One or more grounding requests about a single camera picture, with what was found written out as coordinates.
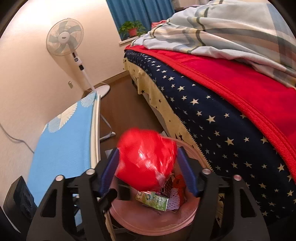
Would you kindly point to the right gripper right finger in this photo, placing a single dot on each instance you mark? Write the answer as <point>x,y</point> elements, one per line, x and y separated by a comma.
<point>227,210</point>

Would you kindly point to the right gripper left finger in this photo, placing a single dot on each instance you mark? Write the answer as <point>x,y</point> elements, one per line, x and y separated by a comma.
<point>43,228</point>

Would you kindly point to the pink plastic trash basin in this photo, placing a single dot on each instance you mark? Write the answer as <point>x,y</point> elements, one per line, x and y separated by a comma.
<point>136,217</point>

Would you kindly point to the dark pink-lettered wrapper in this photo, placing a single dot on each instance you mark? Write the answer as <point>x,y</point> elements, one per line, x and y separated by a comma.
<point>166,189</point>

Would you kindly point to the green snack wrapper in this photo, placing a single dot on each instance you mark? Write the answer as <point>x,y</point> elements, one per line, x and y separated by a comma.
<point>152,200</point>

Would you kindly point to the small red plastic bag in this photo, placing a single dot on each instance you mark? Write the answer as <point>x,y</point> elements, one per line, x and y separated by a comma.
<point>146,159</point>

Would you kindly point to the purple foam fruit net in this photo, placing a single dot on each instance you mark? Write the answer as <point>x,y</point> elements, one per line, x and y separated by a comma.
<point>174,200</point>

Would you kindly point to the large orange-red plastic bag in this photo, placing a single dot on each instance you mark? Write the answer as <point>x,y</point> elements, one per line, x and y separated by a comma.
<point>180,185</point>

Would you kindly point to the navy star bed sheet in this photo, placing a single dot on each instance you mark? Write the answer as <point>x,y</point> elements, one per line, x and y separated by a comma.
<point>229,142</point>

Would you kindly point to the blue patterned table cloth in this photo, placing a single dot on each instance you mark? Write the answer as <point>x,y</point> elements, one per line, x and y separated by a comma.
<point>68,146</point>

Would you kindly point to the white standing fan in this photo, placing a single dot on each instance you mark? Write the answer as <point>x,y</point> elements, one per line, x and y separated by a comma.
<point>63,39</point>

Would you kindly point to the plaid light blue quilt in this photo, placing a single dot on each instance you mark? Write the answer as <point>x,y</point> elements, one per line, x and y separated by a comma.
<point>253,32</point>

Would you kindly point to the potted green plant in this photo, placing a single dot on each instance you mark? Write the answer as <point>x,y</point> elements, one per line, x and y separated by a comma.
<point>132,29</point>

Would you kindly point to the pink folded clothes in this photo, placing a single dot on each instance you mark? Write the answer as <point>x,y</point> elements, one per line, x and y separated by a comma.
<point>154,24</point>

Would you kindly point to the blue curtain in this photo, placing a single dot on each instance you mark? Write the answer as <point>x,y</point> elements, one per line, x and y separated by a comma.
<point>146,12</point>

